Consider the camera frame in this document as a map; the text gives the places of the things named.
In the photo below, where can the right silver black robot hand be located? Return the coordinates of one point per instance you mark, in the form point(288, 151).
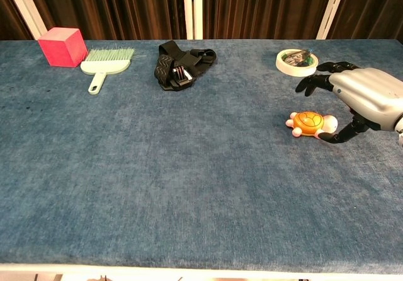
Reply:
point(365, 92)

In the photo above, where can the orange pink turtle toy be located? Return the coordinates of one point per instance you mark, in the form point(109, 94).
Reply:
point(311, 123)

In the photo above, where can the mint green hand brush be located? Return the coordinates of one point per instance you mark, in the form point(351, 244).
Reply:
point(105, 64)

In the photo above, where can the white masking tape roll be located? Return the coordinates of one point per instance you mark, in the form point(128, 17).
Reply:
point(296, 68)

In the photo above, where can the small items inside tape roll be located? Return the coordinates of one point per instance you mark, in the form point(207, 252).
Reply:
point(297, 57)

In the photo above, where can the blue felt table cloth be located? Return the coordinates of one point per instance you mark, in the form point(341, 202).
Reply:
point(189, 155)

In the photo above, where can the dark brown curtain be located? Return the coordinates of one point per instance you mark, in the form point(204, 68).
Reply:
point(119, 7)

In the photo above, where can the red foam cube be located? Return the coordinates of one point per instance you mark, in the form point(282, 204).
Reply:
point(63, 46)

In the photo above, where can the white frame post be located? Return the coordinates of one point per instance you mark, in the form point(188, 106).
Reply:
point(332, 8)
point(26, 5)
point(192, 8)

